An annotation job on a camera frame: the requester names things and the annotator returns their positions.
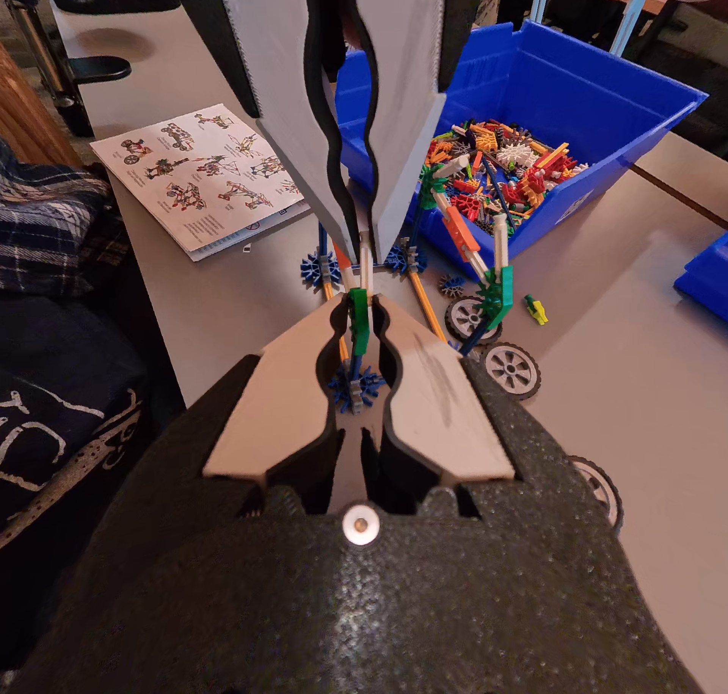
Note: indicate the plaid shirt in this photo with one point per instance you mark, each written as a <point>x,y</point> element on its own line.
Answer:
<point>45,222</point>

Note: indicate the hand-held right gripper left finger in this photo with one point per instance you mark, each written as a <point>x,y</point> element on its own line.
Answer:
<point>267,415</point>

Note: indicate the toy instruction booklet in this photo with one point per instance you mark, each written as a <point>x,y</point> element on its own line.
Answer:
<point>187,176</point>

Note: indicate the green yellow toy piece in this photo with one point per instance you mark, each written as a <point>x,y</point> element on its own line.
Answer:
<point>536,309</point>

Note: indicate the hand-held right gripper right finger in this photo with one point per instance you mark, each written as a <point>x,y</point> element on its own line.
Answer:
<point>449,415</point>

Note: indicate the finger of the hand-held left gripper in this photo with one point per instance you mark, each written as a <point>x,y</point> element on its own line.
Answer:
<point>406,79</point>
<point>273,79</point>

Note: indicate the colourful toy rod model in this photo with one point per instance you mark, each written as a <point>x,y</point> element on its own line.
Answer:
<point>462,233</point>

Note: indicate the white toy rod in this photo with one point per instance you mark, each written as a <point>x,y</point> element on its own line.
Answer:
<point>365,250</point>

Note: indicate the black office chair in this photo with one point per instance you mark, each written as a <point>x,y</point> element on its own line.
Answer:
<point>102,68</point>

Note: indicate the small blue toy connector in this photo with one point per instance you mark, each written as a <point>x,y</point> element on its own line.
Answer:
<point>452,285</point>

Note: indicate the grey toy wheel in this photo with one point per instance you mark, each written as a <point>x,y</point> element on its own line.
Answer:
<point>600,489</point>
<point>510,370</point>
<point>467,319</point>

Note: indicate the large blue plastic bin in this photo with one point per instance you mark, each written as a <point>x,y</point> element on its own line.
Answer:
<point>569,79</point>

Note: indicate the pile of toy construction pieces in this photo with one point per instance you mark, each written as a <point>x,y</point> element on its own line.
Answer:
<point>529,182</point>

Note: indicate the dark printed cloth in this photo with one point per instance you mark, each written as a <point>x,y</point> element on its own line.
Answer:
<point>57,364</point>

